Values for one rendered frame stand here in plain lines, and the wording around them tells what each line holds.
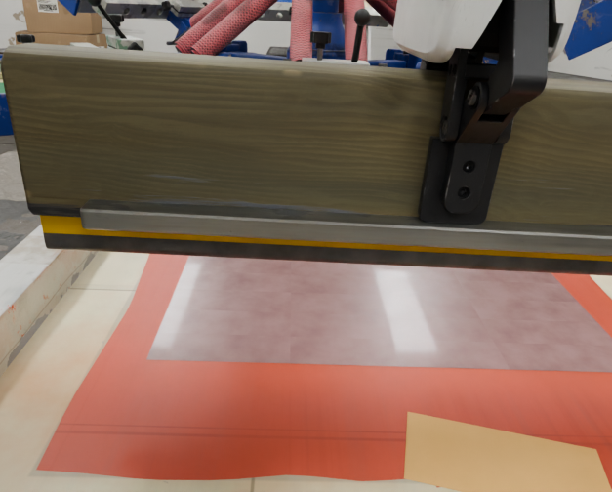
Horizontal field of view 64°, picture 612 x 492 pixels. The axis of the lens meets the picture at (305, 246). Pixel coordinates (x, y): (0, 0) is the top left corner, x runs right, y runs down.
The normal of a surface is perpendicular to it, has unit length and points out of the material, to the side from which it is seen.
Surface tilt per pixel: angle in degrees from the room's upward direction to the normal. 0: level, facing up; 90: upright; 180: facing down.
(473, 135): 135
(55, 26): 92
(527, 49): 61
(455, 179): 90
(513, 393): 0
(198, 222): 90
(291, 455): 0
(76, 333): 0
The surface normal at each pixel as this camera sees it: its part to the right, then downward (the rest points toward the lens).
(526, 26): 0.04, -0.04
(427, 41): -1.00, -0.04
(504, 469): 0.05, -0.90
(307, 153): 0.02, 0.44
